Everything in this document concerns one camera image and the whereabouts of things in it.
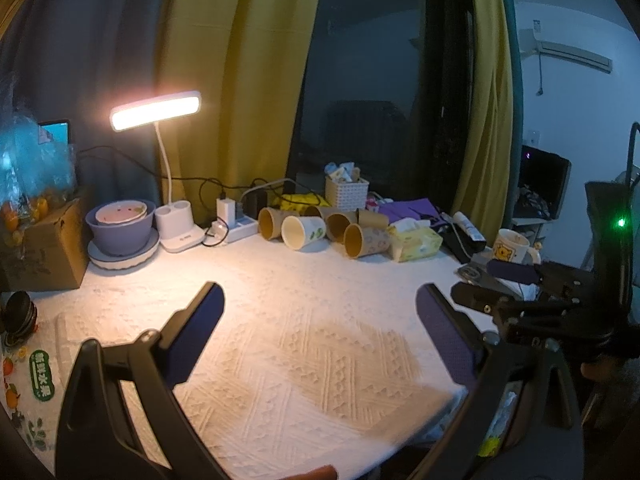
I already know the cardboard box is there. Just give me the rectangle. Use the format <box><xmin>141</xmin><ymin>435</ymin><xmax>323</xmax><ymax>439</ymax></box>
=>
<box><xmin>1</xmin><ymin>196</ymin><xmax>89</xmax><ymax>292</ymax></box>

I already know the yellow tissue pack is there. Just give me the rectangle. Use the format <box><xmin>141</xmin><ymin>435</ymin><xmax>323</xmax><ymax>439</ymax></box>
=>
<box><xmin>388</xmin><ymin>228</ymin><xmax>442</xmax><ymax>263</ymax></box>

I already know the plastic bag of oranges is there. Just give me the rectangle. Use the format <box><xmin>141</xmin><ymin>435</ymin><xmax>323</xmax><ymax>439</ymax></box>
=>
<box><xmin>1</xmin><ymin>77</ymin><xmax>77</xmax><ymax>252</ymax></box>

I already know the white plate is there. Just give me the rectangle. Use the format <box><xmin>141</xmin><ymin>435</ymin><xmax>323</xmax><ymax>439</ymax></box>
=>
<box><xmin>88</xmin><ymin>228</ymin><xmax>160</xmax><ymax>271</ymax></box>

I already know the white power strip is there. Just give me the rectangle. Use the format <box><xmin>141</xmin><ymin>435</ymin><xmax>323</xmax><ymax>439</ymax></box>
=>
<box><xmin>203</xmin><ymin>217</ymin><xmax>258</xmax><ymax>247</ymax></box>

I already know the purple cloth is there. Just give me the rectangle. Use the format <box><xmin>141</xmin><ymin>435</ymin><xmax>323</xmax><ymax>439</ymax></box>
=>
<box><xmin>378</xmin><ymin>198</ymin><xmax>445</xmax><ymax>226</ymax></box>

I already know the teal curtain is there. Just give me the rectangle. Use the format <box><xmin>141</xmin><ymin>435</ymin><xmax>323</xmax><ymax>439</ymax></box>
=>
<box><xmin>1</xmin><ymin>0</ymin><xmax>165</xmax><ymax>204</ymax></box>

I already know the white bear mug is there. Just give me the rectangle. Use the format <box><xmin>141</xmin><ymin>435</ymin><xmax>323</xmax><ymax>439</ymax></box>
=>
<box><xmin>492</xmin><ymin>229</ymin><xmax>541</xmax><ymax>264</ymax></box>

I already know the brown paper cup behind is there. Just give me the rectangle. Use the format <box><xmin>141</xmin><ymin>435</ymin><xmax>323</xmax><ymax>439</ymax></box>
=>
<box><xmin>356</xmin><ymin>208</ymin><xmax>390</xmax><ymax>230</ymax></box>

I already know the white woven basket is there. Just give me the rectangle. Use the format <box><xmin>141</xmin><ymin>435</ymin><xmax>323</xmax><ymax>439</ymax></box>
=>
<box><xmin>324</xmin><ymin>177</ymin><xmax>369</xmax><ymax>211</ymax></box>

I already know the white textured tablecloth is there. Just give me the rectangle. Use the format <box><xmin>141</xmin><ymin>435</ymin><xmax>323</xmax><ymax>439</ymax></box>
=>
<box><xmin>1</xmin><ymin>236</ymin><xmax>465</xmax><ymax>479</ymax></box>

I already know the brown patterned paper cup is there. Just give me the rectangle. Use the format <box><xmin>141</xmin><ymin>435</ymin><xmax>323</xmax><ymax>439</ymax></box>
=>
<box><xmin>257</xmin><ymin>207</ymin><xmax>298</xmax><ymax>240</ymax></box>
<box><xmin>303</xmin><ymin>205</ymin><xmax>337</xmax><ymax>220</ymax></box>
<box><xmin>326</xmin><ymin>211</ymin><xmax>357</xmax><ymax>244</ymax></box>
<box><xmin>343</xmin><ymin>223</ymin><xmax>390</xmax><ymax>259</ymax></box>

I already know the dark monitor screen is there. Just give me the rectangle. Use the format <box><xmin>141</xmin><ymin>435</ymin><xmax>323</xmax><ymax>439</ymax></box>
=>
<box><xmin>513</xmin><ymin>146</ymin><xmax>572</xmax><ymax>220</ymax></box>

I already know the left hand thumb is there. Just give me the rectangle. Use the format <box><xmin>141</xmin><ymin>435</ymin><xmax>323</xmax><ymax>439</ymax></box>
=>
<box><xmin>282</xmin><ymin>465</ymin><xmax>338</xmax><ymax>480</ymax></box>

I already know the purple bowl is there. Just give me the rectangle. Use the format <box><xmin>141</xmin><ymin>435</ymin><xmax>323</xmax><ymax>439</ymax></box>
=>
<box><xmin>85</xmin><ymin>200</ymin><xmax>155</xmax><ymax>256</ymax></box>

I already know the white air conditioner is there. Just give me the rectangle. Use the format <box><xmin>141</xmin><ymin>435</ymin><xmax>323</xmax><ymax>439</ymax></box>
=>
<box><xmin>518</xmin><ymin>29</ymin><xmax>613</xmax><ymax>74</ymax></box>

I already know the yellow curtain right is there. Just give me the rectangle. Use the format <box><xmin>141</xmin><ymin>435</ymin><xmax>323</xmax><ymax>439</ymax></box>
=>
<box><xmin>454</xmin><ymin>0</ymin><xmax>513</xmax><ymax>242</ymax></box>

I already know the yellow patterned bag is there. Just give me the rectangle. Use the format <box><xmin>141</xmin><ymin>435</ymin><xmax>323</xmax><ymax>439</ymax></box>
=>
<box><xmin>274</xmin><ymin>193</ymin><xmax>329</xmax><ymax>214</ymax></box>

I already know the white paper cup green logo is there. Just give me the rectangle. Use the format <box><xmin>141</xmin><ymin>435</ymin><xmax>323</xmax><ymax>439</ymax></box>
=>
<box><xmin>281</xmin><ymin>216</ymin><xmax>326</xmax><ymax>252</ymax></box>

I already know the black power cable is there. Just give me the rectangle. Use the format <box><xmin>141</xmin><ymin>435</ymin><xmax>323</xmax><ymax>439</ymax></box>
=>
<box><xmin>77</xmin><ymin>145</ymin><xmax>321</xmax><ymax>248</ymax></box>

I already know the white tube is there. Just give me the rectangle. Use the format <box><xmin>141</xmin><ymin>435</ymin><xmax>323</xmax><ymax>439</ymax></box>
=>
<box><xmin>452</xmin><ymin>211</ymin><xmax>486</xmax><ymax>244</ymax></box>

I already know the white inner bowl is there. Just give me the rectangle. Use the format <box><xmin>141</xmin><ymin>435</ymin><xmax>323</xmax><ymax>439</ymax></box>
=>
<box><xmin>96</xmin><ymin>200</ymin><xmax>148</xmax><ymax>226</ymax></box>

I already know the yellow curtain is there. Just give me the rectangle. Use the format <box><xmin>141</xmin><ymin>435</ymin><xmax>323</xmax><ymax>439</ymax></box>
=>
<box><xmin>454</xmin><ymin>0</ymin><xmax>513</xmax><ymax>242</ymax></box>
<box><xmin>157</xmin><ymin>0</ymin><xmax>319</xmax><ymax>223</ymax></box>

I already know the white charger adapter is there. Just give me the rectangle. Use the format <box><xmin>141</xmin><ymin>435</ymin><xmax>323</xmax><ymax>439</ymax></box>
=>
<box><xmin>216</xmin><ymin>197</ymin><xmax>236</xmax><ymax>229</ymax></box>

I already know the black round pouch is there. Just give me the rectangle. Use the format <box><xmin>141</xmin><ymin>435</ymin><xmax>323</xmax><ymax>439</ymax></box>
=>
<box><xmin>1</xmin><ymin>290</ymin><xmax>38</xmax><ymax>347</ymax></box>

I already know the white desk lamp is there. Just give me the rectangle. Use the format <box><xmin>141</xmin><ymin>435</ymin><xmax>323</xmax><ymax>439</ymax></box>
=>
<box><xmin>110</xmin><ymin>90</ymin><xmax>205</xmax><ymax>254</ymax></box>

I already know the yellow curtain left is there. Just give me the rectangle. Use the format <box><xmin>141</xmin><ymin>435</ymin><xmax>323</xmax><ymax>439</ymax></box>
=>
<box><xmin>157</xmin><ymin>0</ymin><xmax>319</xmax><ymax>223</ymax></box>

